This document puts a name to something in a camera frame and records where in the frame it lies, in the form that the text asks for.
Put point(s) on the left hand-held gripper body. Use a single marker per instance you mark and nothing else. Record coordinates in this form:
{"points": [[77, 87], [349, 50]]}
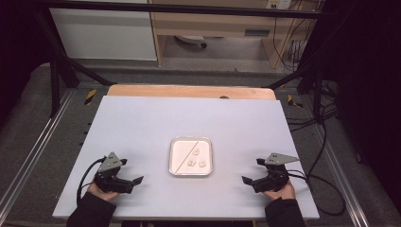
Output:
{"points": [[110, 179]]}

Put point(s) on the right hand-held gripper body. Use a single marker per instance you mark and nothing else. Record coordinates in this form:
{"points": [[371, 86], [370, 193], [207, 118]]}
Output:
{"points": [[272, 181]]}

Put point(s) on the white square tray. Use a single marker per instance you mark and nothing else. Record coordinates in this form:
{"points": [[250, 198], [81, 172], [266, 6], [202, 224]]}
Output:
{"points": [[179, 151]]}

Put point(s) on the thin bamboo skewer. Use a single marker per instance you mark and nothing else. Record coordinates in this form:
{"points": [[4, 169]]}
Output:
{"points": [[186, 157]]}

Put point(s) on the person's right hand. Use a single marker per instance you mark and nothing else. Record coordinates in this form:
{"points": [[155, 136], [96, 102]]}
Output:
{"points": [[282, 193]]}

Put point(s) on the person's left hand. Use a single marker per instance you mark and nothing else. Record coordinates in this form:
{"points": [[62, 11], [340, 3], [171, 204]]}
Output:
{"points": [[104, 195]]}

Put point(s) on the wooden table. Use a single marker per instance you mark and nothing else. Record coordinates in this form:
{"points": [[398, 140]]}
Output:
{"points": [[189, 92]]}

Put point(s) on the white cabinet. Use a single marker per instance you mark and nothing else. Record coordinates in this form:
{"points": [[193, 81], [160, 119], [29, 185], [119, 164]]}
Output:
{"points": [[104, 34]]}

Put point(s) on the office chair base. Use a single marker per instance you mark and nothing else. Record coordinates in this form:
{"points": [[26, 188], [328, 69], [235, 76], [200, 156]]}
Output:
{"points": [[190, 39]]}

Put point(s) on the light wooden desk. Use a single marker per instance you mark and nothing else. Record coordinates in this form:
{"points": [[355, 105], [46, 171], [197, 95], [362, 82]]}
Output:
{"points": [[217, 22]]}

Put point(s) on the aluminium floor rail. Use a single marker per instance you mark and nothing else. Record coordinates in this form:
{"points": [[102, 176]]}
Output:
{"points": [[34, 148], [343, 176]]}

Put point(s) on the wall socket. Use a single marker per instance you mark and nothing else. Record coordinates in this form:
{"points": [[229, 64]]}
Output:
{"points": [[279, 3]]}

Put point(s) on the black metal frame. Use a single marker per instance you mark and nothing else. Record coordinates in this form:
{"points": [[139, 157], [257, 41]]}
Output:
{"points": [[176, 8]]}

